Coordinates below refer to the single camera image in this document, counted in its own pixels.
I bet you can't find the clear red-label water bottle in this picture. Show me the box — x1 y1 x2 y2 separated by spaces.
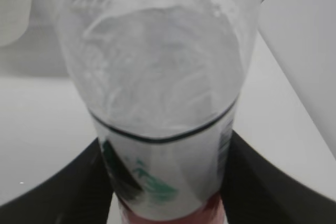
50 0 261 223

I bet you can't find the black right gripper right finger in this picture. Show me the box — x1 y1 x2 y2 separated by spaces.
220 132 335 224

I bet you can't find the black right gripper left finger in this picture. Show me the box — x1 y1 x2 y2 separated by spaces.
1 140 113 224

